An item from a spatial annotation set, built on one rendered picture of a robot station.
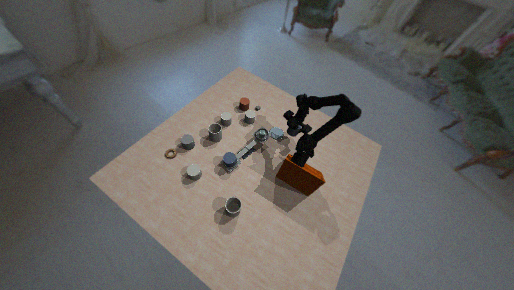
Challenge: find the orange-brown cylinder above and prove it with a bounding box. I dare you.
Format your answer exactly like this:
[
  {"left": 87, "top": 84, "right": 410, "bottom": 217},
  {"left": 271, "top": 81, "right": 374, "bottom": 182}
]
[{"left": 239, "top": 97, "right": 250, "bottom": 111}]

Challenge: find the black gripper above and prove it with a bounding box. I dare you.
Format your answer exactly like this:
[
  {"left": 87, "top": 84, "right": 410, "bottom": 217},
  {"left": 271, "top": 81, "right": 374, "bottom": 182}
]
[{"left": 283, "top": 110, "right": 312, "bottom": 134}]

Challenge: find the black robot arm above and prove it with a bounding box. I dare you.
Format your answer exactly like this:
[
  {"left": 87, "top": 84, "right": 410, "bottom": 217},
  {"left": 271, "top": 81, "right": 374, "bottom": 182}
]
[{"left": 287, "top": 93, "right": 361, "bottom": 167}]

